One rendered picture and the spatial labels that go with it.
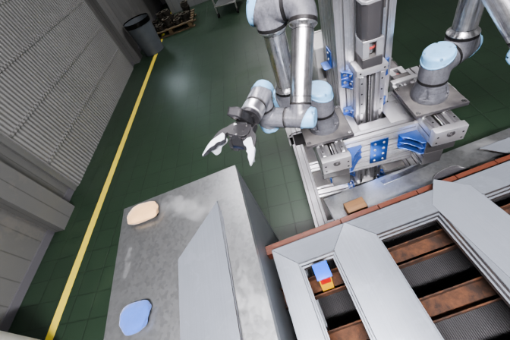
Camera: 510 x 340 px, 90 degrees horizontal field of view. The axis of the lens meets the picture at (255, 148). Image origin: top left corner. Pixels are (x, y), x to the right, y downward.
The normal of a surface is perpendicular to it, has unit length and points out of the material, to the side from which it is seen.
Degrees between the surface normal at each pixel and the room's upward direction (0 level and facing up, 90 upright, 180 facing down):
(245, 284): 0
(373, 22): 90
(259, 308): 0
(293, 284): 0
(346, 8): 90
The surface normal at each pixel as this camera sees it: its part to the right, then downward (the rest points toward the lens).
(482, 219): -0.29, -0.64
